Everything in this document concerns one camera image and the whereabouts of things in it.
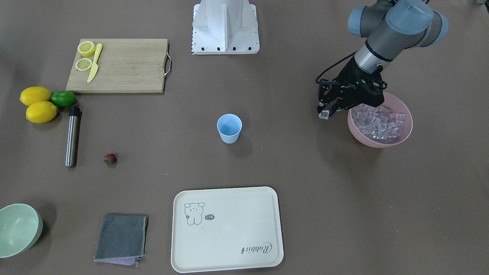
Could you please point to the lemon half slice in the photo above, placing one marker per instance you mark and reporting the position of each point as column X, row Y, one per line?
column 86, row 48
column 83, row 64

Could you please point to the grey folded cloth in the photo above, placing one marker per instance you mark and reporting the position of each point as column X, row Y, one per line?
column 122, row 239

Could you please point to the green lime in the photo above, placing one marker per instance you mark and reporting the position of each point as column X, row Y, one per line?
column 63, row 98

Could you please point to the light green bowl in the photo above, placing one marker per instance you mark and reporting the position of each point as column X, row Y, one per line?
column 20, row 227

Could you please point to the cream rabbit tray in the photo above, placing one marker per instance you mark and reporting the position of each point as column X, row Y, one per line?
column 226, row 229

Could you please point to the pink bowl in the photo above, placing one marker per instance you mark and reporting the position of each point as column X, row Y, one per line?
column 396, row 105

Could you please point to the pile of clear ice cubes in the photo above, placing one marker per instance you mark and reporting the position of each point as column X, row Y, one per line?
column 379, row 124

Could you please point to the upper lemon half slice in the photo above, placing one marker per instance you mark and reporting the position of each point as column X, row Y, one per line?
column 86, row 48

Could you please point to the red strawberry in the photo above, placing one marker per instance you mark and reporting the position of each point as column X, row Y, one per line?
column 110, row 159

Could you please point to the upper whole yellow lemon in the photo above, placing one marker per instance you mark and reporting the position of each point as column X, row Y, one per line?
column 34, row 94

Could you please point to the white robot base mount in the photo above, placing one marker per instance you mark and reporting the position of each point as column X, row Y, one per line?
column 225, row 27

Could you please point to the light blue plastic cup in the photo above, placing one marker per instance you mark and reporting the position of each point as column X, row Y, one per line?
column 229, row 127

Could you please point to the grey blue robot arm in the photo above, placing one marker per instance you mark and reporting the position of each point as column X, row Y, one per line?
column 389, row 27

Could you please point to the whole yellow lemon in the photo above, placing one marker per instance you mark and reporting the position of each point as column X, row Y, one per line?
column 41, row 112
column 34, row 94

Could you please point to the lower lemon half slice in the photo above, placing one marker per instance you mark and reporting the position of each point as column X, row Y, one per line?
column 83, row 64

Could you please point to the bamboo cutting board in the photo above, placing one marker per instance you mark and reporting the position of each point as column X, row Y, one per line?
column 125, row 66

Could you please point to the lower whole yellow lemon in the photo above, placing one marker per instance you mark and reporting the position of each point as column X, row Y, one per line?
column 41, row 112

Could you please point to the yellow plastic knife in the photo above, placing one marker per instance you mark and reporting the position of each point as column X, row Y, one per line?
column 95, row 67

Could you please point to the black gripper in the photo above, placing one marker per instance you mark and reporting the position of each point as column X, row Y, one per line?
column 349, row 78

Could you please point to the steel muddler with black tip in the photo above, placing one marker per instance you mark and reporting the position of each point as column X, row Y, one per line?
column 73, row 135

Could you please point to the clear ice cube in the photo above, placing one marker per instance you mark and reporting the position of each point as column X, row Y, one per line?
column 324, row 115

